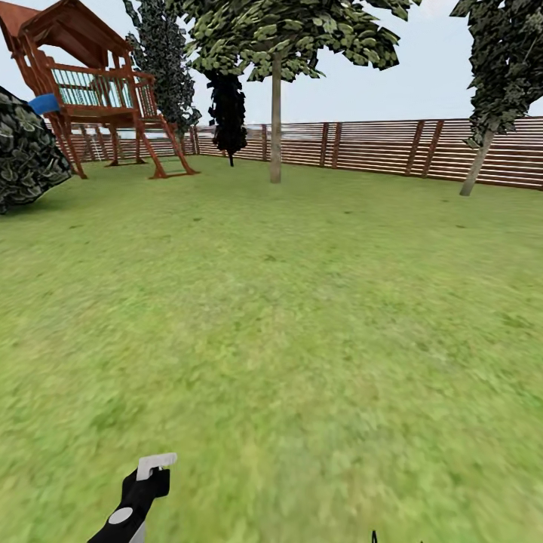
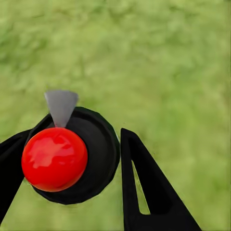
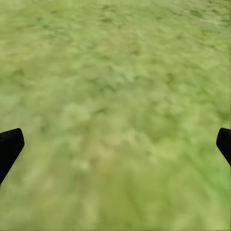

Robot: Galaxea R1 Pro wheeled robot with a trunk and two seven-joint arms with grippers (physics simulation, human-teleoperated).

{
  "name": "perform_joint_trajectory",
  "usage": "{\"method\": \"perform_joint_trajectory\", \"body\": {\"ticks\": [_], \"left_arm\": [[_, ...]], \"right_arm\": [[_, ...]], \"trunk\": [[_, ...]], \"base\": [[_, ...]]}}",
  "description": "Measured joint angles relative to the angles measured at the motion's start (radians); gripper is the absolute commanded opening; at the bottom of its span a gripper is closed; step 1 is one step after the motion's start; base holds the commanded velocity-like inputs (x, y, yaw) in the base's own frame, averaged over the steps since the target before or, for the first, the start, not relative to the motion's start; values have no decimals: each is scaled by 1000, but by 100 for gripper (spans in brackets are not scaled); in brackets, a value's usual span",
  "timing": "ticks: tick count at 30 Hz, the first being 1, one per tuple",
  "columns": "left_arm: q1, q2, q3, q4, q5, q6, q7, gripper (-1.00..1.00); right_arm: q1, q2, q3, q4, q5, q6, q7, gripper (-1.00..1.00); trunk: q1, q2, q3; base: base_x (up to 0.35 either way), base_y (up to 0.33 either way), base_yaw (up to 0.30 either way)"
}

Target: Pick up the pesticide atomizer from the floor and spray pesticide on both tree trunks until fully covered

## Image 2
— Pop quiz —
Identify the pesticide atomizer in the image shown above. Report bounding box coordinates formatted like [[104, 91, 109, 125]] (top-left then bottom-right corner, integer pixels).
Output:
[[22, 90, 121, 205]]

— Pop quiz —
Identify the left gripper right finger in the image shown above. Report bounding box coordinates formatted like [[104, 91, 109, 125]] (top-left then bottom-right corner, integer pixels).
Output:
[[120, 128, 202, 231]]

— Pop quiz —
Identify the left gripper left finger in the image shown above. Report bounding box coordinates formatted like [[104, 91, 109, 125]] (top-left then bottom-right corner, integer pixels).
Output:
[[0, 130, 31, 224]]

